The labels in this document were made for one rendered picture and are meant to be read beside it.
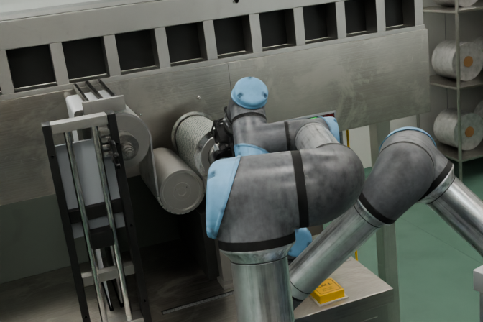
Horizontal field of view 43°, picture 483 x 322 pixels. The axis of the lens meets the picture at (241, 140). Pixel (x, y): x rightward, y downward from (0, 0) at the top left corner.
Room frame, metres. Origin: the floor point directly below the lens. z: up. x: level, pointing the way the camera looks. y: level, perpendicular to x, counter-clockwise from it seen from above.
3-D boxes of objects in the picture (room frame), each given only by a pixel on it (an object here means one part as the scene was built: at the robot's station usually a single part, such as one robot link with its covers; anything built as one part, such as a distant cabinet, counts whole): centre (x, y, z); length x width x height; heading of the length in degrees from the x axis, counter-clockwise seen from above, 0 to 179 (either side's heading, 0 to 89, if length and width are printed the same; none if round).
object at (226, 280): (1.52, 0.08, 1.05); 0.06 x 0.05 x 0.31; 18
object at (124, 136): (1.47, 0.29, 1.33); 0.06 x 0.06 x 0.06; 18
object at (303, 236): (1.33, -0.08, 1.11); 0.11 x 0.08 x 0.09; 18
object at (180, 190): (1.65, 0.21, 1.17); 0.26 x 0.12 x 0.12; 18
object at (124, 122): (1.61, 0.34, 1.33); 0.25 x 0.14 x 0.14; 18
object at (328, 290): (1.39, -0.17, 0.91); 0.07 x 0.07 x 0.02; 18
